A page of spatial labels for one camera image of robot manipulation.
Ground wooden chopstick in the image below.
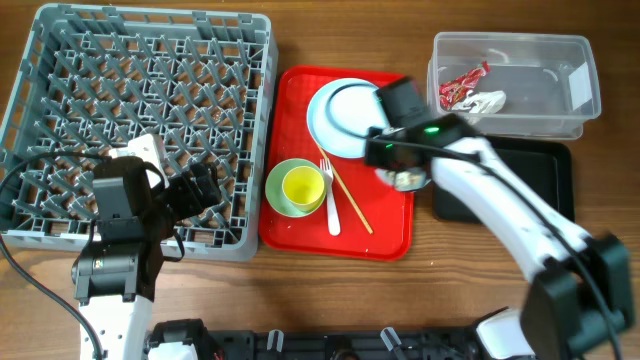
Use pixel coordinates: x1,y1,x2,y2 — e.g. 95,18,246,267
316,143,374,234

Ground red snack wrapper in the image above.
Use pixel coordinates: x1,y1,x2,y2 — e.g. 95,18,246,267
439,61,490,110

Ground yellow cup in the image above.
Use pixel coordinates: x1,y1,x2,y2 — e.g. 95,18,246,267
282,166,326,213

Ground white plastic fork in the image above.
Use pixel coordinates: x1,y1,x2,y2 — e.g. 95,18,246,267
320,159,341,236

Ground rice and food scraps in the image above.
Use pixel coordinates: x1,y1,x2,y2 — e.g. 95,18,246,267
394,171,425,188

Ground light blue plate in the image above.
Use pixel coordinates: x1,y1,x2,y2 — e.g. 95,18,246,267
306,78,389,159

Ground clear plastic bin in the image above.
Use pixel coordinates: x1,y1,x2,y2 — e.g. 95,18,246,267
427,32,602,140

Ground grey dishwasher rack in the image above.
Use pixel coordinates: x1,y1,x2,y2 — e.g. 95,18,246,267
1,4,278,262

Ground white tissue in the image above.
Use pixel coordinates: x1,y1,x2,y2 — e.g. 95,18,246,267
451,90,507,125

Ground white label sticker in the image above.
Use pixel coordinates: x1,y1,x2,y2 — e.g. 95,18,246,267
568,63,592,110

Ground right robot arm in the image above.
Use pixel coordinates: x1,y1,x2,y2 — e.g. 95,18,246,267
365,114,635,359

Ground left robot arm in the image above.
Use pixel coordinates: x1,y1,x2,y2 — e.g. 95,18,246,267
72,156,222,359

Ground red plastic tray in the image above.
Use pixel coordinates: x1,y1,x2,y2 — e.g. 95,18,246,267
259,65,414,261

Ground light blue bowl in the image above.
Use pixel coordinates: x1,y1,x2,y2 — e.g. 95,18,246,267
375,168,431,192

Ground black waste tray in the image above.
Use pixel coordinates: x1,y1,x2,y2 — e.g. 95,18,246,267
433,136,575,224

